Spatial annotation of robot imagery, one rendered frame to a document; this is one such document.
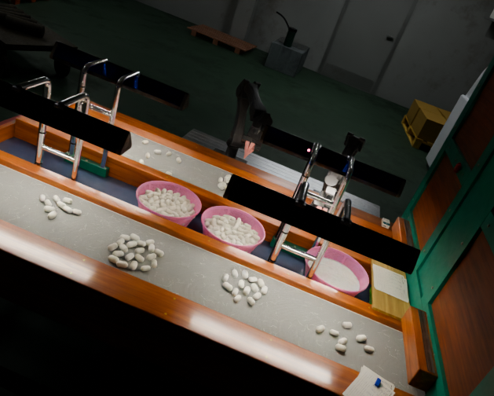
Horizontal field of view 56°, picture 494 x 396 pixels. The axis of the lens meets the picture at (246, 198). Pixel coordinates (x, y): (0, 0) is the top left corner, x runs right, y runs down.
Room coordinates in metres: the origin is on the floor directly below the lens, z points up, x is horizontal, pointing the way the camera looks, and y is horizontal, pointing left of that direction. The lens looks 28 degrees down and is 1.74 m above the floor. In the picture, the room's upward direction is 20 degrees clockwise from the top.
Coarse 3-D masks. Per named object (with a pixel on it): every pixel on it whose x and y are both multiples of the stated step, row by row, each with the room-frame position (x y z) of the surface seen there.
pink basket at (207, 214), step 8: (208, 208) 1.63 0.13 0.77; (216, 208) 1.67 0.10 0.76; (224, 208) 1.69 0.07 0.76; (232, 208) 1.71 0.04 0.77; (208, 216) 1.63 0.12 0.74; (232, 216) 1.70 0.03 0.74; (240, 216) 1.71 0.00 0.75; (248, 216) 1.70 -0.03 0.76; (248, 224) 1.69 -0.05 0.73; (256, 224) 1.67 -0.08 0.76; (208, 232) 1.48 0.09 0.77; (264, 232) 1.62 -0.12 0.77; (224, 240) 1.45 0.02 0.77; (240, 248) 1.48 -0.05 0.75; (248, 248) 1.49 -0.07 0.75
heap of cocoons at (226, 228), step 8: (216, 216) 1.64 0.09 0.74; (224, 216) 1.67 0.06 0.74; (208, 224) 1.57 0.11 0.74; (216, 224) 1.61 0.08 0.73; (224, 224) 1.61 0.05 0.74; (232, 224) 1.64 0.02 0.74; (240, 224) 1.66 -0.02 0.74; (216, 232) 1.53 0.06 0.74; (224, 232) 1.56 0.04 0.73; (232, 232) 1.58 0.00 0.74; (240, 232) 1.61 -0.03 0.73; (248, 232) 1.62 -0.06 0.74; (256, 232) 1.64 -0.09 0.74; (232, 240) 1.51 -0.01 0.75; (240, 240) 1.54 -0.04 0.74; (248, 240) 1.56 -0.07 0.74; (256, 240) 1.60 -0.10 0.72
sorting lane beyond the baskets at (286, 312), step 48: (0, 192) 1.29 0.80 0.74; (48, 192) 1.39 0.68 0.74; (96, 240) 1.23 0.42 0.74; (144, 240) 1.32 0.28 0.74; (192, 288) 1.18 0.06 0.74; (240, 288) 1.26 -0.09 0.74; (288, 288) 1.36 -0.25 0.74; (288, 336) 1.12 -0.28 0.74; (336, 336) 1.20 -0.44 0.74; (384, 336) 1.29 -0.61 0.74
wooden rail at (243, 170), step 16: (96, 112) 2.15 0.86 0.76; (128, 128) 2.13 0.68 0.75; (144, 128) 2.16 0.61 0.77; (176, 144) 2.13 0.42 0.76; (192, 144) 2.19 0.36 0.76; (208, 160) 2.10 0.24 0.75; (224, 160) 2.14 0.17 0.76; (240, 176) 2.08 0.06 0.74; (256, 176) 2.10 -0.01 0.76; (272, 176) 2.16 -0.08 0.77; (288, 192) 2.08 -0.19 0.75; (336, 208) 2.07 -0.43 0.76; (352, 208) 2.14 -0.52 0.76; (368, 224) 2.05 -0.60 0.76
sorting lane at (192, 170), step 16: (160, 144) 2.11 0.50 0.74; (144, 160) 1.88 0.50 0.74; (160, 160) 1.94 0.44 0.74; (176, 160) 2.00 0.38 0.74; (192, 160) 2.06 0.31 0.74; (176, 176) 1.85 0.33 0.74; (192, 176) 1.91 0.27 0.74; (208, 176) 1.96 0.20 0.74; (224, 176) 2.02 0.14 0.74; (224, 192) 1.86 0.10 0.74
